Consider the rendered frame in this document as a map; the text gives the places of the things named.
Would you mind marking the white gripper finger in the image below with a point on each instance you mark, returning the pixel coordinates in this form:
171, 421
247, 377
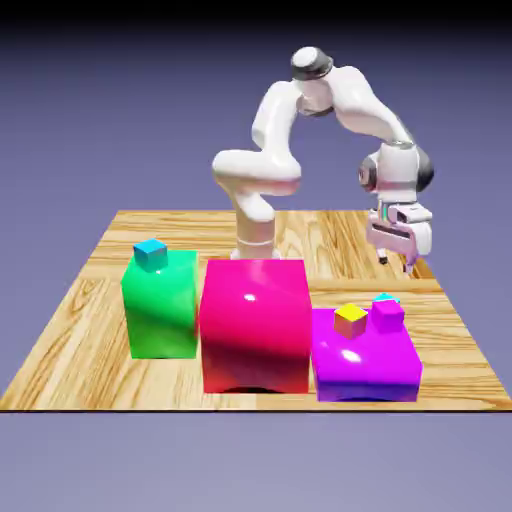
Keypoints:
410, 264
382, 256

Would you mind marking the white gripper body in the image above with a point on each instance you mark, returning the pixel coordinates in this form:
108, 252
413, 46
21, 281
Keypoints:
400, 234

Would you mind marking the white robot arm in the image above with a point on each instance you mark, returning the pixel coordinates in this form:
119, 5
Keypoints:
276, 120

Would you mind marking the small cyan cube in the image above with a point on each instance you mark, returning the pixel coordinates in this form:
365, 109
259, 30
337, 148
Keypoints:
384, 297

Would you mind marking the small magenta cube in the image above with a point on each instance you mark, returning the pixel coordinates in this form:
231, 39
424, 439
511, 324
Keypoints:
387, 316

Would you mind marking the small yellow cube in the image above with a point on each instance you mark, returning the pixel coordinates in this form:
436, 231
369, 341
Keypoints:
350, 320

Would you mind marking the small blue cube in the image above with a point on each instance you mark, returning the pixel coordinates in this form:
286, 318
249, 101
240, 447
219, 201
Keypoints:
150, 255

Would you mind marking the large magenta box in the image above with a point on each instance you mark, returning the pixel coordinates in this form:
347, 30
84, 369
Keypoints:
364, 360

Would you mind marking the large pink box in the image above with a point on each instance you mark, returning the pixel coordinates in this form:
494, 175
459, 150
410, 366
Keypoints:
256, 324

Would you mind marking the large green box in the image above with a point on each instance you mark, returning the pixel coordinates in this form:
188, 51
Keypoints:
160, 308

